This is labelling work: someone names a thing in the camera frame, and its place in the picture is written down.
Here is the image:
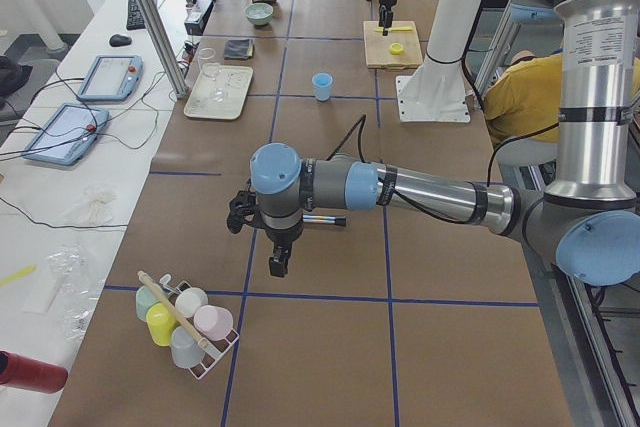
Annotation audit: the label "near blue teach pendant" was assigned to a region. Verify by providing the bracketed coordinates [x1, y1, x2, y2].
[22, 103, 110, 166]

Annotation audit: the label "blue teach pendant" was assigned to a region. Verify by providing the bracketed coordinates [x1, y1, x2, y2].
[76, 55, 143, 103]
[22, 103, 110, 166]

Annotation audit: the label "yellow cup in rack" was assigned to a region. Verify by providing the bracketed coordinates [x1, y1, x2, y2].
[145, 302, 179, 347]

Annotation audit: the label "black keyboard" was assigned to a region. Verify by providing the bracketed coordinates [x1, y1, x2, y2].
[126, 0, 158, 31]

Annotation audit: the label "grey folded cloth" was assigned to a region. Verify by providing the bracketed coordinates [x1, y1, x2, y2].
[223, 38, 254, 60]

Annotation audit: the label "clear wine glass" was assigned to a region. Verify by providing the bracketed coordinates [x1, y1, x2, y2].
[197, 47, 225, 102]

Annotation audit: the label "yellow lemon half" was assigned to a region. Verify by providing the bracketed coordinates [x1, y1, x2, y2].
[389, 43, 404, 55]

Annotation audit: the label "cream serving tray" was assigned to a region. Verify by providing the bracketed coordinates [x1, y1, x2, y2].
[183, 65, 253, 121]

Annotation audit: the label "yellow plastic knife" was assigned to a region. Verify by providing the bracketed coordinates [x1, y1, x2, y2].
[374, 25, 414, 33]

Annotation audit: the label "aluminium frame post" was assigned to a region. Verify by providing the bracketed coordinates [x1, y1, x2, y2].
[136, 0, 189, 99]

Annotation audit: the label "pink cup in rack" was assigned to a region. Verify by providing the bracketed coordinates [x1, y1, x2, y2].
[193, 305, 234, 341]

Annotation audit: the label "grey cup in rack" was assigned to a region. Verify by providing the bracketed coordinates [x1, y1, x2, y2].
[170, 326, 204, 369]

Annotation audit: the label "white cup rack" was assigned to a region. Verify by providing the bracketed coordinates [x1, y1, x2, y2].
[137, 271, 239, 380]

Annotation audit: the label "green cup in rack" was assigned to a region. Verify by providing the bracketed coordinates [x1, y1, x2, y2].
[135, 286, 159, 322]

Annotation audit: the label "far blue teach pendant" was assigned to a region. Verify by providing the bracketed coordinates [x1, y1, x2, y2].
[76, 55, 143, 103]

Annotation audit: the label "wooden cutting board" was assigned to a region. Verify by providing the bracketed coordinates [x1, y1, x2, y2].
[363, 21, 423, 69]

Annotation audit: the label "green bowl of ice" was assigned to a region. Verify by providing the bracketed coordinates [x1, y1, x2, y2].
[244, 3, 274, 27]

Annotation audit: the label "white cup in rack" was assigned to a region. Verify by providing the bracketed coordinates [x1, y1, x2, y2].
[175, 287, 208, 319]

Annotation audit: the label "red bottle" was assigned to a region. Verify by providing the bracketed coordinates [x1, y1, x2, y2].
[1, 351, 68, 394]

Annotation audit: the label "steel muddler with black cap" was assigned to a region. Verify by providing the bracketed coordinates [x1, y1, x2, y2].
[303, 214, 347, 227]

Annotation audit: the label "black computer mouse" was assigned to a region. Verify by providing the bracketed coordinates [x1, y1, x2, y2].
[109, 34, 132, 47]

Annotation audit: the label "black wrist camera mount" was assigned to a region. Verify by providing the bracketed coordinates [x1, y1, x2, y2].
[226, 190, 260, 234]

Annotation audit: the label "light blue cup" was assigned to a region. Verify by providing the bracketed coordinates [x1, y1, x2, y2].
[311, 72, 333, 102]

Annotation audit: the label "person in yellow shirt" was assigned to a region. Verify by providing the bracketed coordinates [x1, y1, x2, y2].
[484, 50, 563, 145]

